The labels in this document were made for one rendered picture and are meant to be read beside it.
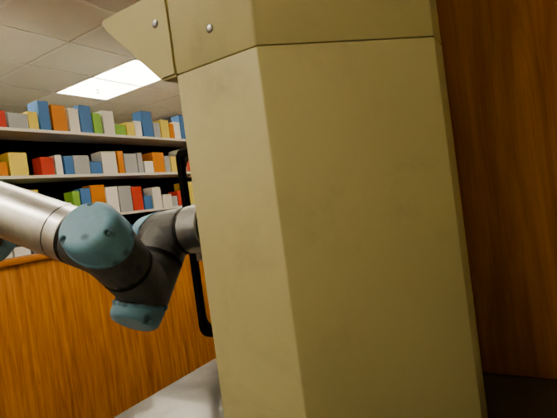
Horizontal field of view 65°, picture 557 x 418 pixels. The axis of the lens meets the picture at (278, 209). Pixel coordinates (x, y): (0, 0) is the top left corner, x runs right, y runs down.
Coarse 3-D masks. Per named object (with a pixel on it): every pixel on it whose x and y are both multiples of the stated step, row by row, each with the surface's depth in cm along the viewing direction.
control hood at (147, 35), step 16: (144, 0) 51; (160, 0) 49; (112, 16) 54; (128, 16) 52; (144, 16) 51; (160, 16) 50; (112, 32) 54; (128, 32) 53; (144, 32) 51; (160, 32) 50; (128, 48) 53; (144, 48) 51; (160, 48) 50; (144, 64) 52; (160, 64) 50; (176, 80) 51
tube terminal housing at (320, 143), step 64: (192, 0) 47; (256, 0) 43; (320, 0) 45; (384, 0) 46; (192, 64) 48; (256, 64) 43; (320, 64) 45; (384, 64) 46; (192, 128) 49; (256, 128) 44; (320, 128) 45; (384, 128) 46; (448, 128) 49; (256, 192) 45; (320, 192) 45; (384, 192) 46; (448, 192) 48; (256, 256) 46; (320, 256) 45; (384, 256) 46; (448, 256) 48; (256, 320) 46; (320, 320) 44; (384, 320) 46; (448, 320) 48; (256, 384) 47; (320, 384) 44; (384, 384) 46; (448, 384) 48
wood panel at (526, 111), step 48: (480, 0) 65; (528, 0) 62; (480, 48) 66; (528, 48) 63; (480, 96) 66; (528, 96) 63; (480, 144) 67; (528, 144) 64; (480, 192) 68; (528, 192) 64; (480, 240) 68; (528, 240) 65; (480, 288) 69; (528, 288) 65; (480, 336) 70; (528, 336) 66
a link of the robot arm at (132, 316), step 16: (160, 256) 65; (176, 256) 67; (160, 272) 62; (176, 272) 67; (144, 288) 59; (160, 288) 63; (128, 304) 61; (144, 304) 61; (160, 304) 63; (128, 320) 62; (144, 320) 62; (160, 320) 63
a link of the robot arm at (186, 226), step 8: (184, 208) 67; (192, 208) 65; (184, 216) 65; (192, 216) 64; (176, 224) 66; (184, 224) 65; (192, 224) 64; (176, 232) 65; (184, 232) 65; (192, 232) 64; (184, 240) 65; (192, 240) 64; (184, 248) 66; (192, 248) 66; (200, 248) 65
